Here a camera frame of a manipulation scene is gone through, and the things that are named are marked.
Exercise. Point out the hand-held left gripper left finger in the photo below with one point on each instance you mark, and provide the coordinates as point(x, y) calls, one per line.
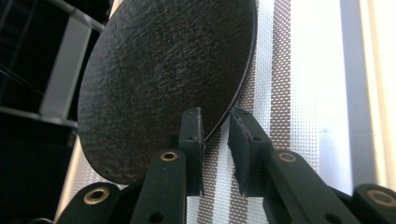
point(191, 149)

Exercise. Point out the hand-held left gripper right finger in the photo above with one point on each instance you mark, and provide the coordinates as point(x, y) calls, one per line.
point(249, 155)

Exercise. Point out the black round plate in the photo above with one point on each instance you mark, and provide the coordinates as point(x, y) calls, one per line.
point(155, 62)

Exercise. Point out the beige tray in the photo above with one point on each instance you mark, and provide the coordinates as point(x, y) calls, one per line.
point(386, 93)

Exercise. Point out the striped placemat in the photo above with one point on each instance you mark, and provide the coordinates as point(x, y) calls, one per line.
point(280, 77)

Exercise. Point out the white metal desk frame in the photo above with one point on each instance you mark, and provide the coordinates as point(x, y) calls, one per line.
point(65, 68)

